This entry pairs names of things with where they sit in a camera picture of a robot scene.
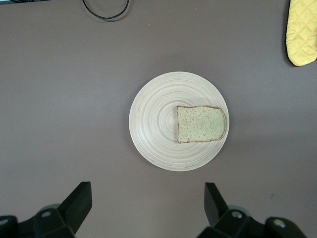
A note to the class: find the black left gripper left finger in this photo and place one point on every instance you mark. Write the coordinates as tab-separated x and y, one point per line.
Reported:
74	205

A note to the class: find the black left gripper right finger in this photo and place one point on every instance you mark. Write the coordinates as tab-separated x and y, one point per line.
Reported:
218	210

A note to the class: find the slice of brown-crust bread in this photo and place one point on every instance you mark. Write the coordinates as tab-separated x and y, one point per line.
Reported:
200	125

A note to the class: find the round wooden plate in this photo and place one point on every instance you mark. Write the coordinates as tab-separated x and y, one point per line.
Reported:
153	111

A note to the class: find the brown table cover sheet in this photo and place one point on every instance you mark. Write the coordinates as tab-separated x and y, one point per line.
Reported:
62	99

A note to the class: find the yellow quilted oven mitt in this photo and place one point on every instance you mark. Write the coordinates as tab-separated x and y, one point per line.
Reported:
302	29

